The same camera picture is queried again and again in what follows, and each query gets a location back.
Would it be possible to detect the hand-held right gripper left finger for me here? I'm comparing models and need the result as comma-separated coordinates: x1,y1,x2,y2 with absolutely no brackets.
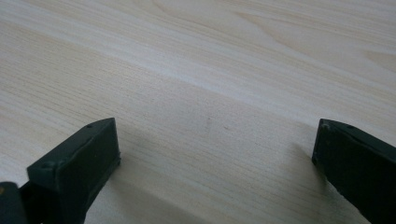
19,117,121,224

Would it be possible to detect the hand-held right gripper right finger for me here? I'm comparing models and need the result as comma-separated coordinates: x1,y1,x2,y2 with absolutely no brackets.
312,118,396,224

